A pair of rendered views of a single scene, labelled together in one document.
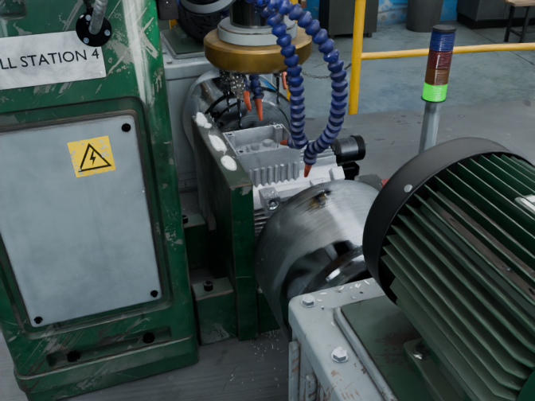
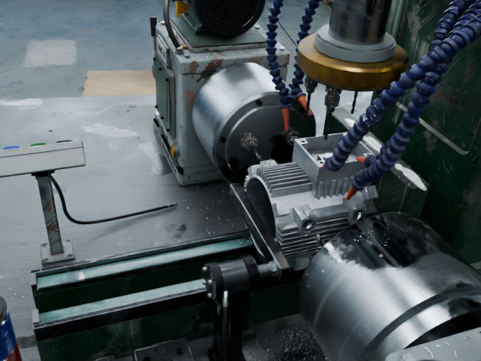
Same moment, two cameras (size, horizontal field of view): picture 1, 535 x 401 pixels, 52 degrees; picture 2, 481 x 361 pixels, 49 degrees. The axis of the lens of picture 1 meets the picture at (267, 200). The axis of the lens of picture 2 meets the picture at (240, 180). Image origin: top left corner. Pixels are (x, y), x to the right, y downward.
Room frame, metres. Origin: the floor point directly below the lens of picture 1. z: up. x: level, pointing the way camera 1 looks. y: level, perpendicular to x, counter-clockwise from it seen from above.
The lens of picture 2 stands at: (1.75, -0.22, 1.63)
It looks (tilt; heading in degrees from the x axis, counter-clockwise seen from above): 34 degrees down; 176
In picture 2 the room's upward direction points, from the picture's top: 4 degrees clockwise
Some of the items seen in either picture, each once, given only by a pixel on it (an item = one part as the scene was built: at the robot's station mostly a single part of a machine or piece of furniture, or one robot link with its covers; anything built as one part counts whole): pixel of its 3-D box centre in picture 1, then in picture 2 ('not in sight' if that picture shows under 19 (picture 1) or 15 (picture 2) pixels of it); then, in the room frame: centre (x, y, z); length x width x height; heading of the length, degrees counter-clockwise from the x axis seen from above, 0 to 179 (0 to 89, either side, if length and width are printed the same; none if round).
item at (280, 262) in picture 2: not in sight; (255, 227); (0.99, -0.13, 1.01); 0.26 x 0.04 x 0.03; 18
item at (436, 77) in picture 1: (437, 74); not in sight; (1.38, -0.45, 1.10); 0.06 x 0.06 x 0.04
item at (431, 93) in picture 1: (435, 90); not in sight; (1.38, -0.45, 1.05); 0.06 x 0.06 x 0.04
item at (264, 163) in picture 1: (260, 156); (332, 165); (0.91, 0.01, 1.11); 0.12 x 0.11 x 0.07; 108
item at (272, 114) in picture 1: (235, 119); (409, 328); (1.24, 0.07, 1.04); 0.41 x 0.25 x 0.25; 18
